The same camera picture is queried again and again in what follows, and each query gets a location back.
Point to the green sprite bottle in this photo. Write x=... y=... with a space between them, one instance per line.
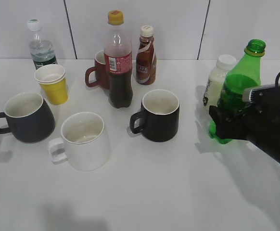
x=245 y=74

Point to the white milk bottle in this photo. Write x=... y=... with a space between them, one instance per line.
x=216 y=79

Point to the clear water bottle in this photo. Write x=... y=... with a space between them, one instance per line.
x=41 y=49

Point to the dark gray ceramic mug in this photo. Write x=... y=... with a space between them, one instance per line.
x=28 y=117

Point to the red ceramic mug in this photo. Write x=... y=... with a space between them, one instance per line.
x=99 y=68

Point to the cola bottle yellow cap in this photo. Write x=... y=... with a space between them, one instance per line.
x=118 y=61

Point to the white inner paper cup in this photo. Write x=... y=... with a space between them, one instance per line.
x=49 y=73

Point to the silver padded right gripper finger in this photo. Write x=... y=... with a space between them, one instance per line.
x=259 y=94

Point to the yellow paper cup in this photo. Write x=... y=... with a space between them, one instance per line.
x=56 y=92

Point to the brown coffee drink bottle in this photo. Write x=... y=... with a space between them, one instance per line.
x=146 y=59

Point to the black ceramic mug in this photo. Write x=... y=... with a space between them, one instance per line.
x=158 y=118

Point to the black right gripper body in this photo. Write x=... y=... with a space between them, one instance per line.
x=262 y=121

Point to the white ceramic mug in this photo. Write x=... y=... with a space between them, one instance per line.
x=84 y=142

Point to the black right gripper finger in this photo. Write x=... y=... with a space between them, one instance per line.
x=227 y=125

